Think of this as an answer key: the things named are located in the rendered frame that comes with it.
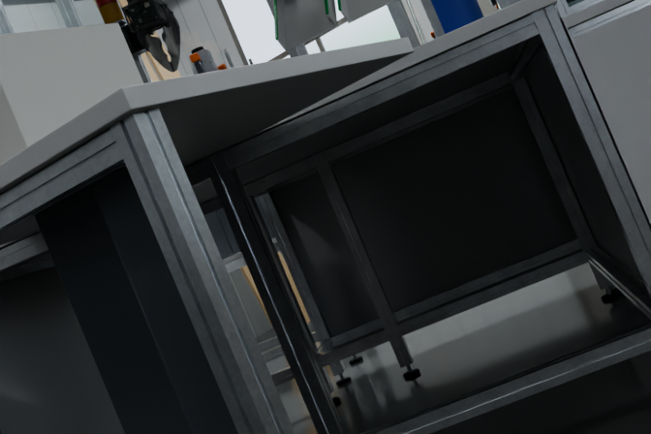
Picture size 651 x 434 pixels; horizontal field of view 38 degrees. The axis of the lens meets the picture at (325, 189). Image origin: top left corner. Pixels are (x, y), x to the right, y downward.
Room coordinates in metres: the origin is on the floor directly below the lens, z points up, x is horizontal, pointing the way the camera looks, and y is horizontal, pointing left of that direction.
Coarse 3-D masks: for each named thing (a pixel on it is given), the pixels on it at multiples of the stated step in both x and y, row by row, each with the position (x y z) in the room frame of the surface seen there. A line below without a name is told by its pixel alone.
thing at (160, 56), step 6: (150, 36) 1.99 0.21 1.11; (150, 42) 1.98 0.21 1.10; (156, 42) 1.99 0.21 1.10; (150, 48) 1.96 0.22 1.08; (156, 48) 1.99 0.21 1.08; (162, 48) 2.01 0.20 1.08; (156, 54) 1.97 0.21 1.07; (162, 54) 1.99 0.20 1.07; (156, 60) 2.00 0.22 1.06; (162, 60) 1.99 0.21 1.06; (168, 60) 2.00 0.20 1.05; (168, 66) 1.99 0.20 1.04
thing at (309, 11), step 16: (288, 0) 2.20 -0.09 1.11; (304, 0) 2.17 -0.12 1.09; (320, 0) 2.13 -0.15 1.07; (288, 16) 2.16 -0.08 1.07; (304, 16) 2.13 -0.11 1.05; (320, 16) 2.10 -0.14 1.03; (336, 16) 2.07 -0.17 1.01; (288, 32) 2.12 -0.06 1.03; (304, 32) 2.09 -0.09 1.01; (320, 32) 2.06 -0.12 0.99; (288, 48) 2.09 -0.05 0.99
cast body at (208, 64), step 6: (198, 48) 2.19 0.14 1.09; (204, 48) 2.19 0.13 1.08; (204, 54) 2.18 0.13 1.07; (210, 54) 2.22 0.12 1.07; (204, 60) 2.19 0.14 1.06; (210, 60) 2.20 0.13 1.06; (204, 66) 2.17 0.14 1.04; (210, 66) 2.17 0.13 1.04; (216, 66) 2.23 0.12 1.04; (204, 72) 2.17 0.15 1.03
